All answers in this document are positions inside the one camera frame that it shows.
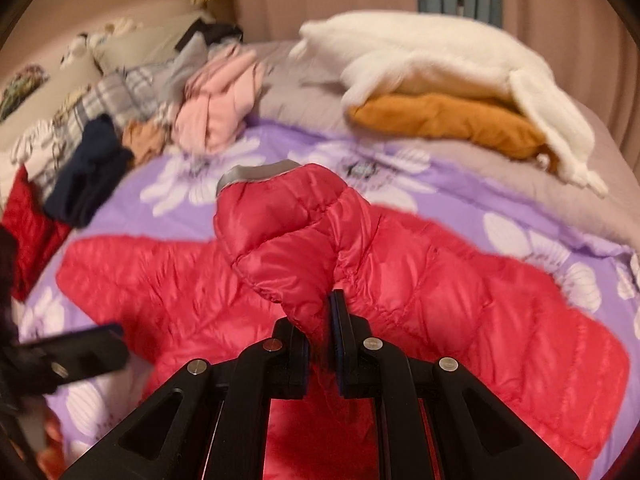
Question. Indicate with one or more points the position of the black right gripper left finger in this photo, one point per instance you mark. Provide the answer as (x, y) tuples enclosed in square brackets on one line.
[(208, 421)]

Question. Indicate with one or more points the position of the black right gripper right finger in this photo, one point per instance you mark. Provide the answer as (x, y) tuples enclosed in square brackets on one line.
[(434, 420)]

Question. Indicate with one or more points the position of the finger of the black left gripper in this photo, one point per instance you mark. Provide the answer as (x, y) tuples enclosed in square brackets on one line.
[(41, 366)]

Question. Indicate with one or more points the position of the red puffer down jacket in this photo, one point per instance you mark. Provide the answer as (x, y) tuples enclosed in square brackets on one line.
[(282, 245)]

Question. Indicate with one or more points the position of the red knit garment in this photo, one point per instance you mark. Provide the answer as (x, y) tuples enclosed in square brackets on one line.
[(38, 236)]

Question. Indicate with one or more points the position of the purple floral duvet cover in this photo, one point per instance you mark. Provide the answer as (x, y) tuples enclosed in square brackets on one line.
[(174, 197)]

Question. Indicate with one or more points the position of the navy blue garment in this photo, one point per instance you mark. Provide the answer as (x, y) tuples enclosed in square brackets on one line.
[(90, 176)]

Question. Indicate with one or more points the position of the tan small garment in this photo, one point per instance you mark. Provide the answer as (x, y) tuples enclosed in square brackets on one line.
[(145, 140)]

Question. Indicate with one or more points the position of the grey plaid shirt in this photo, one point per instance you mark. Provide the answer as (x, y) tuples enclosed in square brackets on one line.
[(151, 93)]

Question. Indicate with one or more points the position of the mustard orange cushion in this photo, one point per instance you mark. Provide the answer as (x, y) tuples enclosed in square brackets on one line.
[(488, 124)]

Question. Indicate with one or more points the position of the cream pillow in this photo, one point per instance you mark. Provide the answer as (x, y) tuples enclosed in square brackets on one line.
[(144, 46)]

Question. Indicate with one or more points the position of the pink folded garment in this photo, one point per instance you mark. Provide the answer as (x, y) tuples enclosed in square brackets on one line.
[(217, 98)]

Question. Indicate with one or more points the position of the small plush toy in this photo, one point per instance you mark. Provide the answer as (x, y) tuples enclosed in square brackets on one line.
[(86, 42)]

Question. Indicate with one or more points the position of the grey beige quilt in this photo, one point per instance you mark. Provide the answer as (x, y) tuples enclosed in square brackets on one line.
[(304, 95)]

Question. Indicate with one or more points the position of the black garment by pillow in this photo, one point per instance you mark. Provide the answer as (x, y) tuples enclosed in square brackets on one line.
[(213, 33)]

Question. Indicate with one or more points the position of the white fluffy blanket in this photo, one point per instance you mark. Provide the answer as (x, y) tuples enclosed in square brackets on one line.
[(378, 52)]

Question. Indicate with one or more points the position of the pinkish beige curtain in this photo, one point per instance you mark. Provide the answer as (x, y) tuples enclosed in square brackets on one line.
[(591, 45)]

